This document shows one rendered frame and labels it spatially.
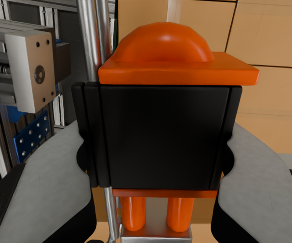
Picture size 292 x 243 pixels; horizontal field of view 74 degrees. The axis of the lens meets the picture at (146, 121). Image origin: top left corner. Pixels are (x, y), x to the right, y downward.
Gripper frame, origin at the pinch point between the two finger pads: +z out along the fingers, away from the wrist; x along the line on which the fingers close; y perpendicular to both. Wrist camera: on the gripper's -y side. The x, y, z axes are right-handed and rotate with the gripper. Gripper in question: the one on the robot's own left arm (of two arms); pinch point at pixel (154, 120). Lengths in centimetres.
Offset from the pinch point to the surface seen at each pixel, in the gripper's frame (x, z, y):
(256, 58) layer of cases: 38, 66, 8
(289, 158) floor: 112, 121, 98
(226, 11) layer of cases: 24, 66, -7
